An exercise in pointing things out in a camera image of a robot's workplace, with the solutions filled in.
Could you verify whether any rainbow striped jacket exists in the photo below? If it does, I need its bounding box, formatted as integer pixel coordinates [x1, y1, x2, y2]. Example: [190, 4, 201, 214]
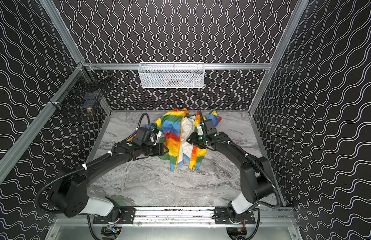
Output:
[144, 109, 222, 173]

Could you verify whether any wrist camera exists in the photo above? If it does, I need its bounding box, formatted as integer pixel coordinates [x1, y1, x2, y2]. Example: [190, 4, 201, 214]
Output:
[198, 119, 217, 138]
[131, 128, 158, 146]

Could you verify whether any small brass object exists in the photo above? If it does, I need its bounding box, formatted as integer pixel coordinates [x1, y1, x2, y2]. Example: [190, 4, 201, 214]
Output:
[86, 108, 93, 119]

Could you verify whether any black mounting plate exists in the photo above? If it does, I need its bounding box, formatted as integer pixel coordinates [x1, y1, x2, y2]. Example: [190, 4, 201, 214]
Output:
[212, 207, 256, 225]
[92, 207, 136, 225]

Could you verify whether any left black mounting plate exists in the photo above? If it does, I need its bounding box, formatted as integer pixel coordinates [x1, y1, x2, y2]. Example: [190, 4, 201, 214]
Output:
[92, 207, 136, 225]

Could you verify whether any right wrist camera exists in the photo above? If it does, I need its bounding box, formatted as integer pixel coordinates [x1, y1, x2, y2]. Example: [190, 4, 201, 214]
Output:
[198, 119, 217, 138]

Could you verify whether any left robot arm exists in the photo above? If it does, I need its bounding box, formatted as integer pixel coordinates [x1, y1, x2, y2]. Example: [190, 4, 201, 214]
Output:
[35, 141, 169, 223]

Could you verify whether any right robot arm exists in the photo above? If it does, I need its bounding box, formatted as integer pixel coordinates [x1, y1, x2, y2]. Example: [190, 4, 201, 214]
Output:
[187, 132, 283, 222]

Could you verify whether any white wire mesh basket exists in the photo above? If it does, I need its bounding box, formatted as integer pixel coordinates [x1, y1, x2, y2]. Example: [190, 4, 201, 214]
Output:
[138, 62, 206, 89]

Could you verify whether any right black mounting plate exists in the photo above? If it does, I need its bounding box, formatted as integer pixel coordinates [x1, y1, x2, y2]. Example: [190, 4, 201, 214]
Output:
[212, 207, 256, 225]

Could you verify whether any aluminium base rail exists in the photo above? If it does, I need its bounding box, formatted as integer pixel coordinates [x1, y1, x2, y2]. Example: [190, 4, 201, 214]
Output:
[53, 205, 297, 228]

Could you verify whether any black wire basket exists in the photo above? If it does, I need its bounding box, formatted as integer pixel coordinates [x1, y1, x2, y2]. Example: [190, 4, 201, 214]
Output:
[51, 65, 111, 122]

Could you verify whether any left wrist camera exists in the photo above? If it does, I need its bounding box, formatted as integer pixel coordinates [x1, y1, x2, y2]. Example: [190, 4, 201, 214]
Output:
[131, 128, 158, 146]

